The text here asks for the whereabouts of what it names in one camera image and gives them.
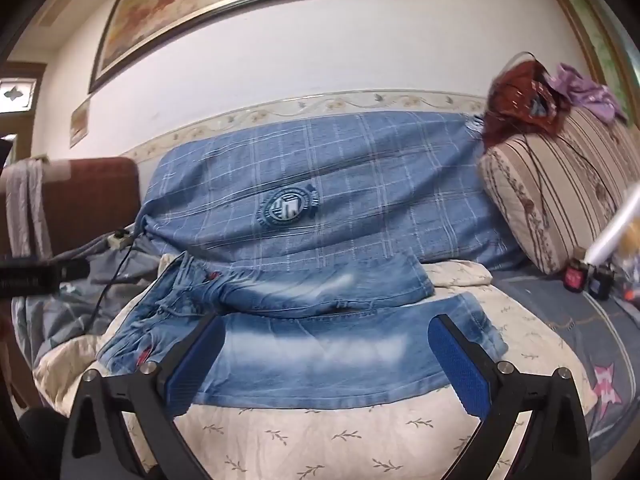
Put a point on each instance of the wooden frame with floral panel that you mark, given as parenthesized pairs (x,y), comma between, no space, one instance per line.
(595,35)

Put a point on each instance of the wooden door with glass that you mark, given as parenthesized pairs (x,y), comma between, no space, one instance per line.
(20,92)

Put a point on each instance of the grey-blue star-print bedsheet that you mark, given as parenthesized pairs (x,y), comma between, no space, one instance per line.
(565,330)

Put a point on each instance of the purple cloth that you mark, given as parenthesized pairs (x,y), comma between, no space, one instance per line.
(585,92)

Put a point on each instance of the brown headboard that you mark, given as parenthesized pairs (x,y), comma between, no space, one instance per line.
(90,200)

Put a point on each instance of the blue denim pants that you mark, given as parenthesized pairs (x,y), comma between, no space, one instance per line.
(320,355)

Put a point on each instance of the small wall picture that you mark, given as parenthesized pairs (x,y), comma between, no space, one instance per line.
(80,122)

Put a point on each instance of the small red bottle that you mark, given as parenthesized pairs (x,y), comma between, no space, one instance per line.
(575,276)

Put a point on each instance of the pale striped towel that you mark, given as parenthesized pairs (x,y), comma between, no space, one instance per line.
(27,210)

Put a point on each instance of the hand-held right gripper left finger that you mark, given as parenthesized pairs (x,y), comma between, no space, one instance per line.
(195,367)

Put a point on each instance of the white tube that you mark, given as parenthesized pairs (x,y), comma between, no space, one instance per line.
(615,232)

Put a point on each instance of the white power strip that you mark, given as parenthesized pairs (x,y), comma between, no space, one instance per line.
(120,238)

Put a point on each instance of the small dark bottle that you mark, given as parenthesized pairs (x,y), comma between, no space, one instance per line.
(601,284)

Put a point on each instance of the striped beige pillow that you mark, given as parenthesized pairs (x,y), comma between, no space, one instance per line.
(550,185)

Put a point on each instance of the cream leaf-print quilt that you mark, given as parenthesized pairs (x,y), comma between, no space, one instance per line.
(310,440)

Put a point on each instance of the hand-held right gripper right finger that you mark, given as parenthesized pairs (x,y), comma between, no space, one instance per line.
(460,367)

